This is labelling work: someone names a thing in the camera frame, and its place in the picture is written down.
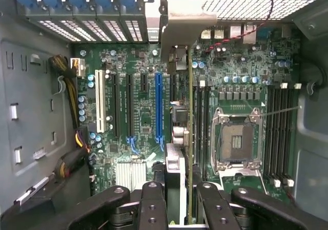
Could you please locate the silver chipset heatsink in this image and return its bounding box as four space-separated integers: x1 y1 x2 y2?
115 160 147 193

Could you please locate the CPU socket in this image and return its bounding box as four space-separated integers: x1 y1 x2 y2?
211 107 263 176

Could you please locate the green motherboard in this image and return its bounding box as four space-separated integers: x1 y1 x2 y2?
73 22 301 202

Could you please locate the blue expansion slot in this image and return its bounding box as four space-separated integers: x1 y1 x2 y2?
154 72 165 141

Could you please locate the long black expansion slot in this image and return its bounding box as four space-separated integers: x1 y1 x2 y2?
125 73 135 139
170 73 178 103
111 72 121 139

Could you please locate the open grey PC case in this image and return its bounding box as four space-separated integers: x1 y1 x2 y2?
0 0 328 230

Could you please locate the black plastic shroud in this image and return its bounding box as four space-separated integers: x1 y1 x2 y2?
0 172 113 230

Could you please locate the thin metal locking lever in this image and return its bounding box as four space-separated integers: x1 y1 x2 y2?
250 106 302 119

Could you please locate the white expansion slot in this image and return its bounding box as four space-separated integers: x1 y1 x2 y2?
94 69 107 134

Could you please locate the short black expansion slot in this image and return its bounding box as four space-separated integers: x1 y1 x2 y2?
140 73 149 93

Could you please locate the white power connector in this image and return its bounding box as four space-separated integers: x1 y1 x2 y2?
69 57 86 78

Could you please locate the black yellow power wire bundle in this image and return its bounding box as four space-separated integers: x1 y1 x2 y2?
53 127 91 183
48 55 79 131

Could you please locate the red black fan wire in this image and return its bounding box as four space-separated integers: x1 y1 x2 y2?
204 0 274 53

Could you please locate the thick black clipped wire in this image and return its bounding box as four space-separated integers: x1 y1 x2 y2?
294 56 325 95

